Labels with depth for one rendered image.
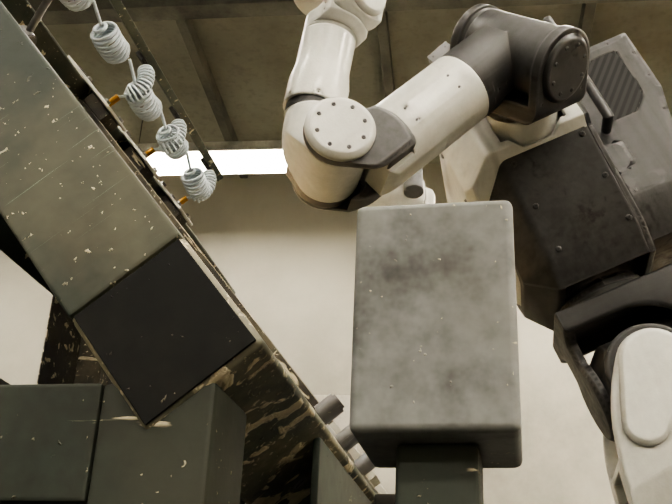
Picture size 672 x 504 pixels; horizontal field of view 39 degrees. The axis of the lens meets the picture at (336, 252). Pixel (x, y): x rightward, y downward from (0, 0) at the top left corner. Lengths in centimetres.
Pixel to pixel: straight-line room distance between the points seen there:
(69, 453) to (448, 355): 29
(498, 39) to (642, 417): 47
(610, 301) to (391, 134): 37
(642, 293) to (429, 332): 58
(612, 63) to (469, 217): 67
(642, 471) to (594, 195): 34
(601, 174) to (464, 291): 57
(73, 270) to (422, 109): 47
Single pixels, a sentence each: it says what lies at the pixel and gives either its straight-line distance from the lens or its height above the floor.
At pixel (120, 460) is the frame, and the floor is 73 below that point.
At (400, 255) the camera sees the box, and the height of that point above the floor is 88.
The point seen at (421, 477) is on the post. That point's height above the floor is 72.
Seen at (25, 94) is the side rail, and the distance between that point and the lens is 91.
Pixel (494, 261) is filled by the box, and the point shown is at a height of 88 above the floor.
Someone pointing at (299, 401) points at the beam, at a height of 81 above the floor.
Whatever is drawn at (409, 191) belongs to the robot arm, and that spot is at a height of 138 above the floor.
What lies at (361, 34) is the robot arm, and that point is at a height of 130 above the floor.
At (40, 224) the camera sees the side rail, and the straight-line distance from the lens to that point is 83.
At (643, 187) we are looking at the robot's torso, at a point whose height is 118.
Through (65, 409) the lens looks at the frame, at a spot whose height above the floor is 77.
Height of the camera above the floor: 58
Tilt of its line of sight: 25 degrees up
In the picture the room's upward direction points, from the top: 3 degrees clockwise
